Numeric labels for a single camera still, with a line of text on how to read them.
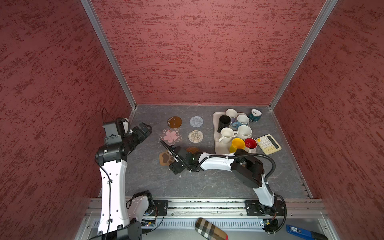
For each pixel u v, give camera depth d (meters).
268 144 0.97
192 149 0.95
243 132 1.00
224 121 1.01
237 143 0.94
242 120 1.03
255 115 1.10
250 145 0.94
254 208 0.74
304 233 0.66
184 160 0.68
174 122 1.10
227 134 0.99
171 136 1.01
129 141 0.56
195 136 1.01
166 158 0.90
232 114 1.10
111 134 0.49
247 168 0.53
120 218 0.37
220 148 0.96
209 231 0.65
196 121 1.10
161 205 0.74
